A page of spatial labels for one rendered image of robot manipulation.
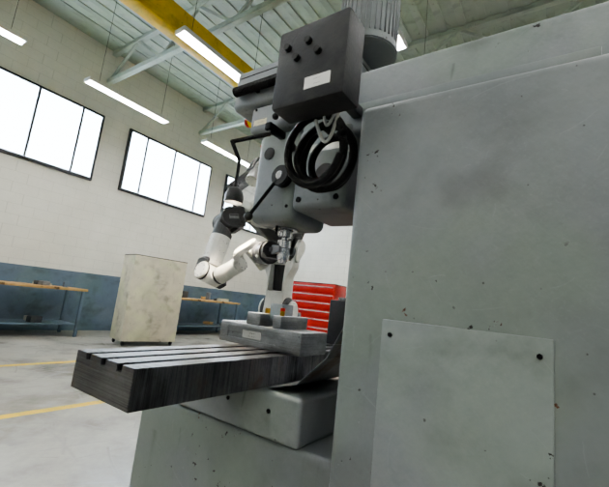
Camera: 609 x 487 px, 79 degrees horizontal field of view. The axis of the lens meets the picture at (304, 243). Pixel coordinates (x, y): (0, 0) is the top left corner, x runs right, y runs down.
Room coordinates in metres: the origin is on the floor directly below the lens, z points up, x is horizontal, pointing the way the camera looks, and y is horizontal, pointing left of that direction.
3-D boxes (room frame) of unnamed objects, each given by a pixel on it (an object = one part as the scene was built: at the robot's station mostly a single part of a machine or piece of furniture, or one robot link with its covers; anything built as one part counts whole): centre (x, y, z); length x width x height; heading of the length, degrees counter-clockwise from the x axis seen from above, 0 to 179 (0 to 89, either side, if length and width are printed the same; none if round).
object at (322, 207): (1.13, -0.09, 1.47); 0.24 x 0.19 x 0.26; 145
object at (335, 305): (1.68, -0.25, 1.01); 0.22 x 0.12 x 0.20; 147
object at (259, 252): (1.33, 0.11, 1.23); 0.13 x 0.12 x 0.10; 120
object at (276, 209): (1.24, 0.07, 1.47); 0.21 x 0.19 x 0.32; 145
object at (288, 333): (1.29, 0.08, 0.96); 0.35 x 0.15 x 0.11; 54
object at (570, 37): (0.96, -0.34, 1.66); 0.80 x 0.23 x 0.20; 55
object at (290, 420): (1.25, 0.07, 0.77); 0.50 x 0.35 x 0.12; 55
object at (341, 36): (0.80, 0.02, 1.62); 0.20 x 0.09 x 0.21; 55
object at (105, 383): (1.30, 0.03, 0.87); 1.24 x 0.23 x 0.08; 145
